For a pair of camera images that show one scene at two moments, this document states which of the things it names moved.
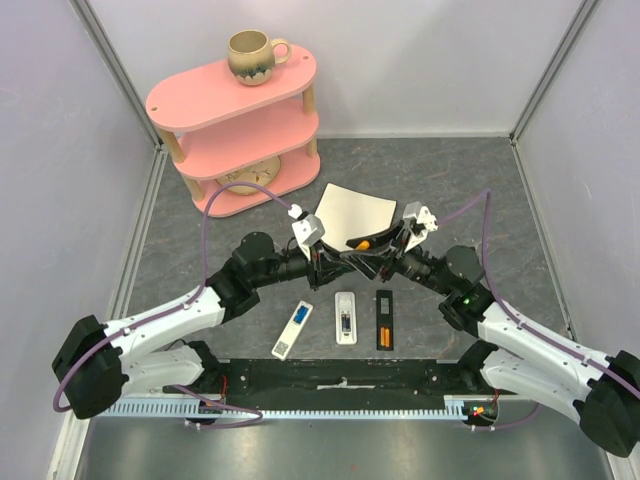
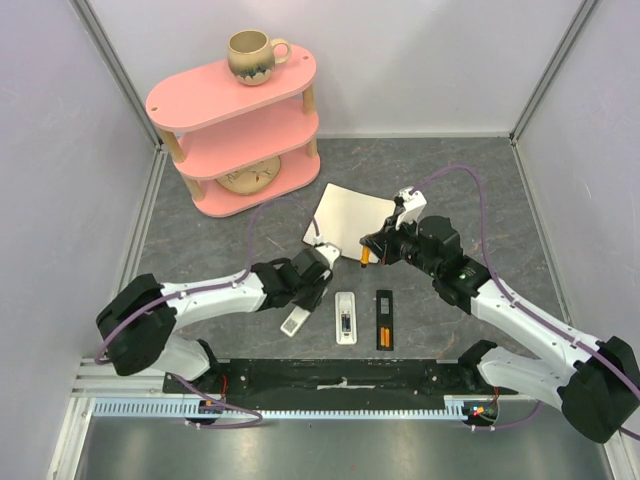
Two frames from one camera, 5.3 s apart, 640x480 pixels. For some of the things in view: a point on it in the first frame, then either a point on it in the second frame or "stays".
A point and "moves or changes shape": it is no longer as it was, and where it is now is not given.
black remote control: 384,320 stays
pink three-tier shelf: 239,146 stays
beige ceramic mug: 251,56 stays
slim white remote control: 292,329 moves or changes shape
